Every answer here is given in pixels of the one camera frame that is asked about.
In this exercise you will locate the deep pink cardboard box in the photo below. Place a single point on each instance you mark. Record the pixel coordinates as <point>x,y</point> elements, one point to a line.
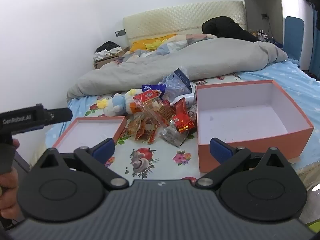
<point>240,120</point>

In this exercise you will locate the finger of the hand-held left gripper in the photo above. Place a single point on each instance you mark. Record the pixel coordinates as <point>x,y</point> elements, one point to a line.
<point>61,115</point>

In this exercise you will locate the grey wall plate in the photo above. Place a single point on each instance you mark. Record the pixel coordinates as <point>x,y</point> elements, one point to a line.
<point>121,32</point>

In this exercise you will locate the blue curtain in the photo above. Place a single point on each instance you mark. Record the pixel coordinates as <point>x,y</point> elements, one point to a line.
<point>315,55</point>

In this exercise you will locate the black wall socket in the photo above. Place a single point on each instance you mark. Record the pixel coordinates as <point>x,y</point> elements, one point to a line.
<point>264,16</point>

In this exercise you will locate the white blue plush toy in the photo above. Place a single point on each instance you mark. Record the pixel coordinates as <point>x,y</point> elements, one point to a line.
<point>117,105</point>

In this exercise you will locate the shallow pink box lid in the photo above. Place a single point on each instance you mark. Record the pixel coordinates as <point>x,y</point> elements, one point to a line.
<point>87,130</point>

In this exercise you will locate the yellow pillow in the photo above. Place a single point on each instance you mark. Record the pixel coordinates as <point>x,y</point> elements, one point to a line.
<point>147,43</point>

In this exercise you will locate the orange clear snack packet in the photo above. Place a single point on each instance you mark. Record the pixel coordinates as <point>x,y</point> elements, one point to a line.
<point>131,130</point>
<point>148,132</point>

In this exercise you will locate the blue white snack bag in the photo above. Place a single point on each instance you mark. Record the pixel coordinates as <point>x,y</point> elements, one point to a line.
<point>152,88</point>

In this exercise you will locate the person's left hand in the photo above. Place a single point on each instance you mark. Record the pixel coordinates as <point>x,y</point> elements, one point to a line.
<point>8,195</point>

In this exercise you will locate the translucent blue plastic bag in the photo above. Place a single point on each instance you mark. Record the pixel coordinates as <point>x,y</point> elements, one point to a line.
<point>177,85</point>

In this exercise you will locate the grey clear snack packet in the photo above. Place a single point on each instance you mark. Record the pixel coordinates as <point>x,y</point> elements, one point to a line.
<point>173,136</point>

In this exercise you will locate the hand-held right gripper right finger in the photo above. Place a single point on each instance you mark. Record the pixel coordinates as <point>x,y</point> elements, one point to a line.
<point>220,150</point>

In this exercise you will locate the blue chair back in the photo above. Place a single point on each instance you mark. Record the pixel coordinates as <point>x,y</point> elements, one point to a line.
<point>293,42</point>

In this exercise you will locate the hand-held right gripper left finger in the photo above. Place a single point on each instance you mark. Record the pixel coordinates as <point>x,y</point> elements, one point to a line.
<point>105,150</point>

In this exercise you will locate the brown cardboard box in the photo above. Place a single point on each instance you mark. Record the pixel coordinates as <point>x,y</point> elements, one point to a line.
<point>107,62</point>

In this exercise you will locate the brown red snack packet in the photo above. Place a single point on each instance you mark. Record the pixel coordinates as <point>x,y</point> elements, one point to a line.
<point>163,112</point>

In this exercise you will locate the grey duvet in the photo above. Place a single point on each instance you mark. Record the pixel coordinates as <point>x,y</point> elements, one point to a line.
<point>200,57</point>

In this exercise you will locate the cream quilted headboard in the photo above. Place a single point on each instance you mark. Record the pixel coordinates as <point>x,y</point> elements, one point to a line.
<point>175,17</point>

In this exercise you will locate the red topped clear snack packet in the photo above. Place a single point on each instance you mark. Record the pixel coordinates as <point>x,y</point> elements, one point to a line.
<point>147,97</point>

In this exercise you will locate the black clothing pile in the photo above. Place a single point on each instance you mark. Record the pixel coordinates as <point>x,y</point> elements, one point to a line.
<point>225,27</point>

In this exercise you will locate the white spray bottle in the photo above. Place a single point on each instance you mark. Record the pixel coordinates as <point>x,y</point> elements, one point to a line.
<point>187,98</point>

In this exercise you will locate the red foil snack packet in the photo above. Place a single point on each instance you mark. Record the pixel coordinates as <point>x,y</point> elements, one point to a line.
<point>183,116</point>

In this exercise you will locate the light blue bed sheet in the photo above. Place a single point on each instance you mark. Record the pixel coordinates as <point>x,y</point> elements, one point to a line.
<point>287,75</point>

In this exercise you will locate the row of small bottles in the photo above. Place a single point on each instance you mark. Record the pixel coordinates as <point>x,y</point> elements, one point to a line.
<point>260,33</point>

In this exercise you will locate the white cloth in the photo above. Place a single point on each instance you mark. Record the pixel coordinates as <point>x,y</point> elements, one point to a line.
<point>101,54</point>

